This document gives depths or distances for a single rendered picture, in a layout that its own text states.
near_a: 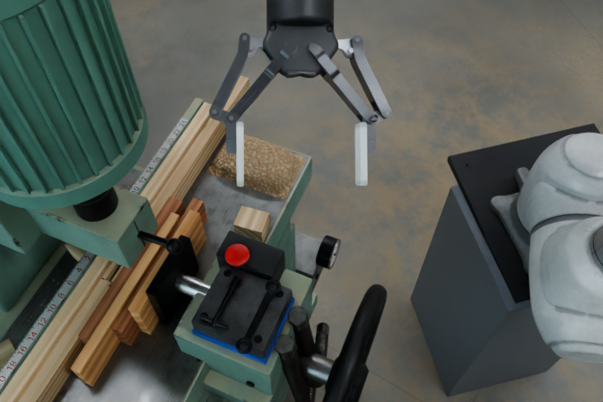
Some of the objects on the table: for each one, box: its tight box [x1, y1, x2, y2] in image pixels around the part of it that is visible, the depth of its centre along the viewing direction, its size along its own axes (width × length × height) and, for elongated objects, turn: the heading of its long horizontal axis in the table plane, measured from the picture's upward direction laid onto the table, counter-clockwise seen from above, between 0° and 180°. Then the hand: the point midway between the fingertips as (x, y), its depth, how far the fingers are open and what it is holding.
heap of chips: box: [205, 135, 307, 200], centre depth 95 cm, size 9×14×4 cm, turn 67°
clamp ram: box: [145, 235, 211, 323], centre depth 79 cm, size 9×8×9 cm
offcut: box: [233, 205, 270, 242], centre depth 88 cm, size 4×4×3 cm
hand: (301, 176), depth 66 cm, fingers open, 13 cm apart
